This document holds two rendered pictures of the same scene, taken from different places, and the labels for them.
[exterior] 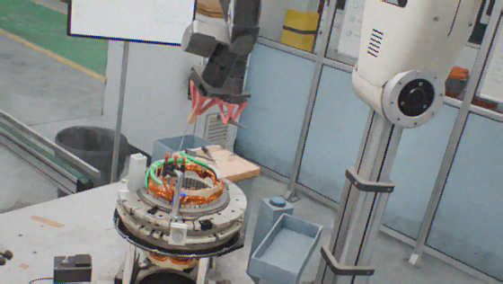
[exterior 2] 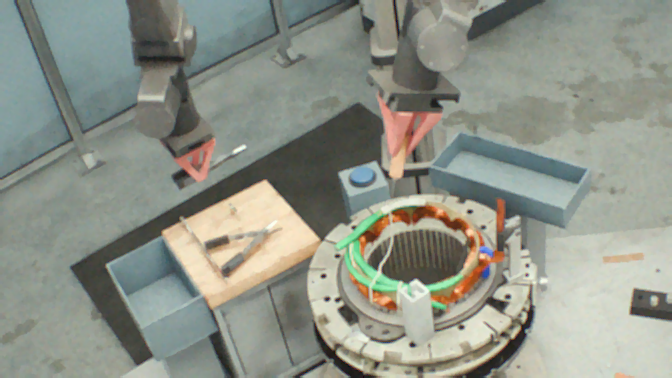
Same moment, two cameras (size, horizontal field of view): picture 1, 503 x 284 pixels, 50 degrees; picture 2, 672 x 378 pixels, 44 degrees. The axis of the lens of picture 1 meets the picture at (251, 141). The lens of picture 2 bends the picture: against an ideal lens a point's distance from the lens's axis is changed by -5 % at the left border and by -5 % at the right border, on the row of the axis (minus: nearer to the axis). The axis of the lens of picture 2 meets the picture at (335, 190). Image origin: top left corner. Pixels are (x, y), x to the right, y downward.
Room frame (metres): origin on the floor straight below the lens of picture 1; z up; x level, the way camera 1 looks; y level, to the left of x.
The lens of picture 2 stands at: (0.92, 0.94, 1.99)
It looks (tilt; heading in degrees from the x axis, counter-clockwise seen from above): 40 degrees down; 296
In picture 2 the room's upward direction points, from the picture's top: 12 degrees counter-clockwise
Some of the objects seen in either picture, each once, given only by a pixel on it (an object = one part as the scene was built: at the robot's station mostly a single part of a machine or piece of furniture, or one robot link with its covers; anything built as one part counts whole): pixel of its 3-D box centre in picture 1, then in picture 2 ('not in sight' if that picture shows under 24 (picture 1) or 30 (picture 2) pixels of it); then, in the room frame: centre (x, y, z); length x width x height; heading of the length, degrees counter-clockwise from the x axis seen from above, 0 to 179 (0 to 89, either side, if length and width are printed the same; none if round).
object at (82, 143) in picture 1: (90, 166); not in sight; (2.71, 0.86, 0.39); 0.39 x 0.39 x 0.35
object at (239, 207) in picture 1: (183, 194); (418, 272); (1.21, 0.14, 1.09); 0.32 x 0.32 x 0.01
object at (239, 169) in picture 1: (216, 164); (239, 240); (1.53, 0.09, 1.05); 0.20 x 0.19 x 0.02; 50
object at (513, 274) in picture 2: (178, 195); (512, 249); (1.08, 0.14, 1.15); 0.03 x 0.02 x 0.12; 41
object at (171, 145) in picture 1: (179, 181); (178, 336); (1.63, 0.21, 0.92); 0.17 x 0.11 x 0.28; 140
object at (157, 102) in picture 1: (173, 84); not in sight; (3.92, 0.66, 0.60); 1.02 x 0.55 x 1.20; 54
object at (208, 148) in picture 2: (230, 108); (191, 152); (1.57, 0.08, 1.22); 0.07 x 0.07 x 0.09; 50
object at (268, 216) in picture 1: (269, 241); (372, 231); (1.38, -0.10, 0.91); 0.07 x 0.07 x 0.25; 34
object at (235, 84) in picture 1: (233, 85); (177, 114); (1.57, 0.08, 1.29); 0.10 x 0.07 x 0.07; 140
